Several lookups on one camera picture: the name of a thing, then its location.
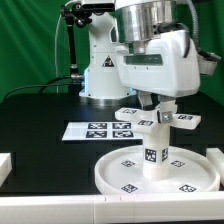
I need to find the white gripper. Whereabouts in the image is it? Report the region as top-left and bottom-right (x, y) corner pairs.
(115, 30), (217, 124)

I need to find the white cross-shaped table base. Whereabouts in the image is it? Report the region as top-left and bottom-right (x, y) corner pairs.
(115, 104), (201, 134)

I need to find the white round table top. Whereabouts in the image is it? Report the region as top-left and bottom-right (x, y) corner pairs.
(94, 145), (220, 194)

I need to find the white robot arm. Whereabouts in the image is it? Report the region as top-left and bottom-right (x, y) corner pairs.
(79, 0), (220, 123)

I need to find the white marker tag sheet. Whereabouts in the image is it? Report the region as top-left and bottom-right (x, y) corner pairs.
(62, 122), (142, 141)

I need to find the white right fence block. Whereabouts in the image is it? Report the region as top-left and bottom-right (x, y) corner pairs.
(206, 148), (224, 187)

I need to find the white fence block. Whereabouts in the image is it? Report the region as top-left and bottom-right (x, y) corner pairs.
(0, 153), (12, 187)
(206, 148), (224, 187)

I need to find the white left fence block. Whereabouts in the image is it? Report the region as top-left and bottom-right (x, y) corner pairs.
(0, 153), (12, 187)

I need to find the black cable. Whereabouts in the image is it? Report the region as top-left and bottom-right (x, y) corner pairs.
(1, 75), (83, 101)

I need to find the white front fence rail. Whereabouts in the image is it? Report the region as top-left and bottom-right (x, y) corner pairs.
(0, 191), (224, 224)

